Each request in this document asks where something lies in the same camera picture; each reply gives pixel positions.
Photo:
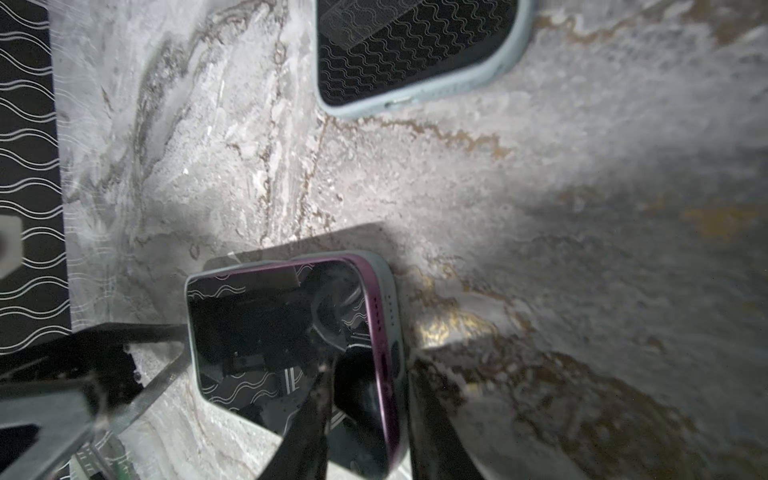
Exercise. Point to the black smartphone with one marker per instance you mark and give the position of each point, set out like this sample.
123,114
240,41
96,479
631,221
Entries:
369,48
288,354

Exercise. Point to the light blue phone case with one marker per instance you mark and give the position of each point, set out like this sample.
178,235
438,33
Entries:
393,300
451,83

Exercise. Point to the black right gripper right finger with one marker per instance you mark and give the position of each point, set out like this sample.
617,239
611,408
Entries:
436,450

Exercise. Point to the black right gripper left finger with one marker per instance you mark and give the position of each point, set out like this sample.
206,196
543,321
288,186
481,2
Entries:
303,452

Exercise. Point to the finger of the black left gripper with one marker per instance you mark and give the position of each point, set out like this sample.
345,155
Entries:
55,396

